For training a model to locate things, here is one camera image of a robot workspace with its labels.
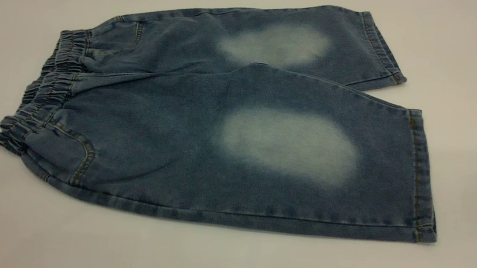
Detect blue denim shorts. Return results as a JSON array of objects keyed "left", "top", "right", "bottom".
[{"left": 0, "top": 0, "right": 458, "bottom": 248}]

